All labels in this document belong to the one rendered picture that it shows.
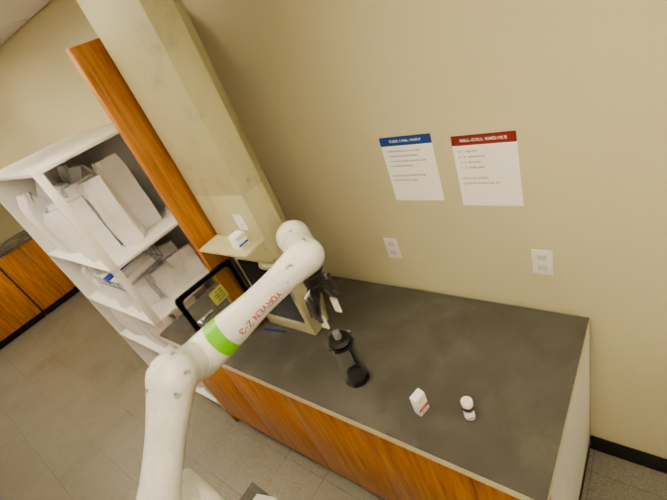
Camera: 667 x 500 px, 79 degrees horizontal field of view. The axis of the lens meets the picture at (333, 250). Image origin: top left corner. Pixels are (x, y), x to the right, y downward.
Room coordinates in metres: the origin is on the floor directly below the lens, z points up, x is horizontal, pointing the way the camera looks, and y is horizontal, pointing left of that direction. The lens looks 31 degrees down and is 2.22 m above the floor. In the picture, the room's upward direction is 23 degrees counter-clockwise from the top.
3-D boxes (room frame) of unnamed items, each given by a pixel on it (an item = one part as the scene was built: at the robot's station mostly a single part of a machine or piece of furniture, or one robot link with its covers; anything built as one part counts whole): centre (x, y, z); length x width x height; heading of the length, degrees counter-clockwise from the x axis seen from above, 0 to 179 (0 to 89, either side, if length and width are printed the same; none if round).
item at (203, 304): (1.56, 0.58, 1.19); 0.30 x 0.01 x 0.40; 126
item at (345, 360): (1.11, 0.11, 1.06); 0.11 x 0.11 x 0.21
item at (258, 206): (1.64, 0.25, 1.32); 0.32 x 0.25 x 0.77; 43
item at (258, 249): (1.51, 0.38, 1.46); 0.32 x 0.11 x 0.10; 43
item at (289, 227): (1.11, 0.10, 1.62); 0.13 x 0.11 x 0.14; 9
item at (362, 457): (1.47, 0.18, 0.45); 2.05 x 0.67 x 0.90; 43
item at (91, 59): (1.82, 0.38, 1.64); 0.49 x 0.03 x 1.40; 133
